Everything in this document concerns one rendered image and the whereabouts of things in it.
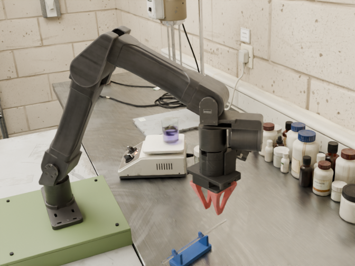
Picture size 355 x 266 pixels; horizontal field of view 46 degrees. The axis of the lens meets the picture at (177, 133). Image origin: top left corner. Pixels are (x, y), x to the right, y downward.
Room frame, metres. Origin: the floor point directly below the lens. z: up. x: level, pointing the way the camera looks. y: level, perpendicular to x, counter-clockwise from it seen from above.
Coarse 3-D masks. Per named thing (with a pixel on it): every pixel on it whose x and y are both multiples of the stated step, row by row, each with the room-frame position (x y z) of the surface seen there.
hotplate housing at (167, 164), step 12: (144, 156) 1.08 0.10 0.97; (156, 156) 1.08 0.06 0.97; (168, 156) 1.08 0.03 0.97; (180, 156) 1.07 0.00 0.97; (192, 156) 1.15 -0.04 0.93; (132, 168) 1.08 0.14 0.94; (144, 168) 1.08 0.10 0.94; (156, 168) 1.07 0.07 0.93; (168, 168) 1.07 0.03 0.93; (180, 168) 1.07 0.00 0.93
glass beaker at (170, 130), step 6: (162, 120) 1.15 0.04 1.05; (168, 120) 1.16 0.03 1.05; (174, 120) 1.15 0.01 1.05; (162, 126) 1.12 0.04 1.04; (168, 126) 1.11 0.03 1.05; (174, 126) 1.11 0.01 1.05; (162, 132) 1.13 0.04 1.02; (168, 132) 1.11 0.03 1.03; (174, 132) 1.11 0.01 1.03; (162, 138) 1.13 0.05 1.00; (168, 138) 1.11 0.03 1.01; (174, 138) 1.11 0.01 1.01; (168, 144) 1.11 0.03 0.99; (174, 144) 1.11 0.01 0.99
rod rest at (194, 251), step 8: (200, 232) 0.76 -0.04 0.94; (200, 240) 0.76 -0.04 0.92; (208, 240) 0.74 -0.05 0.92; (192, 248) 0.74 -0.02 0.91; (200, 248) 0.74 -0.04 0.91; (208, 248) 0.74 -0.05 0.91; (176, 256) 0.69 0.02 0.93; (184, 256) 0.71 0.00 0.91; (192, 256) 0.71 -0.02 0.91; (176, 264) 0.69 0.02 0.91; (184, 264) 0.69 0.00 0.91
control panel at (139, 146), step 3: (138, 144) 1.20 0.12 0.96; (141, 144) 1.18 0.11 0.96; (138, 147) 1.17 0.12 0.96; (141, 147) 1.16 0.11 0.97; (135, 150) 1.16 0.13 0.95; (138, 150) 1.14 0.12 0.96; (126, 153) 1.19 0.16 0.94; (132, 153) 1.15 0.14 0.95; (138, 153) 1.12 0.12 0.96; (135, 156) 1.11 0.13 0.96; (138, 156) 1.10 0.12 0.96; (123, 159) 1.15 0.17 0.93; (135, 159) 1.09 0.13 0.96; (123, 162) 1.13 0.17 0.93; (129, 162) 1.09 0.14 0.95; (120, 165) 1.11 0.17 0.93; (123, 165) 1.10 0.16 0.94; (126, 165) 1.09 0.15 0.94; (120, 168) 1.09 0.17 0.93
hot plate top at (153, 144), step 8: (152, 136) 1.19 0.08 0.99; (160, 136) 1.18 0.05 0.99; (184, 136) 1.18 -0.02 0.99; (144, 144) 1.13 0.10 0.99; (152, 144) 1.13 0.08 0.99; (160, 144) 1.12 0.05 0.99; (176, 144) 1.12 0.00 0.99; (144, 152) 1.08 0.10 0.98; (152, 152) 1.08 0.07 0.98; (160, 152) 1.08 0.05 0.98; (168, 152) 1.08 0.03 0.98; (176, 152) 1.08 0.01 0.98
